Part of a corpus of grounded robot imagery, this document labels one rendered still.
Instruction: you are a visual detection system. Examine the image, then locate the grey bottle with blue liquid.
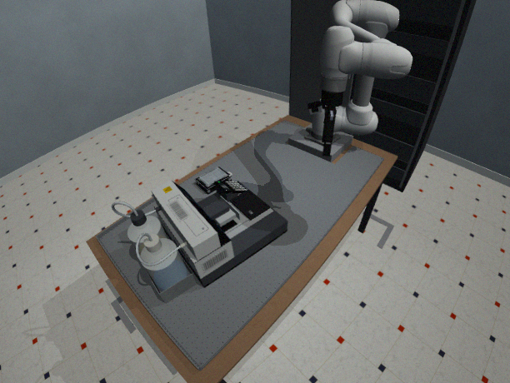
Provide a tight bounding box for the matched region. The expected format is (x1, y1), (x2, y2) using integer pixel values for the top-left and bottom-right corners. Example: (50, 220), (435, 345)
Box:
(140, 234), (189, 291)

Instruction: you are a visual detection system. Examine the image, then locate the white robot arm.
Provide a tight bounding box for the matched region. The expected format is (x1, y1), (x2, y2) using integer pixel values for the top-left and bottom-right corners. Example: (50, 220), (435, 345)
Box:
(305, 0), (413, 146)

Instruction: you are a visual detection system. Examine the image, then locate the clear bottle with black cap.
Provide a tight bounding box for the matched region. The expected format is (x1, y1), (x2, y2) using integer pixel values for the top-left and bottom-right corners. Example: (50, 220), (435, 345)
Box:
(127, 210), (167, 255)

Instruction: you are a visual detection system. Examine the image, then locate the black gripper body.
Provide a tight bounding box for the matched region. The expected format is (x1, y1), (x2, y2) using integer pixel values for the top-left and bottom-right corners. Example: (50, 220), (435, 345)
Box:
(321, 90), (343, 114)

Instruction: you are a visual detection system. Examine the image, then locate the dark grey raised edge strip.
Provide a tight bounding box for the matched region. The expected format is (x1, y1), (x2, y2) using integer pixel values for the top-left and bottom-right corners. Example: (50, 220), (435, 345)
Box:
(96, 197), (201, 371)

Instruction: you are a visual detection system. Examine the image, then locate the grey flexible hose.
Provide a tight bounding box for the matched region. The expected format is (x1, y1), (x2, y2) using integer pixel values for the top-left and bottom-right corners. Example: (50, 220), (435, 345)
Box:
(136, 233), (181, 266)

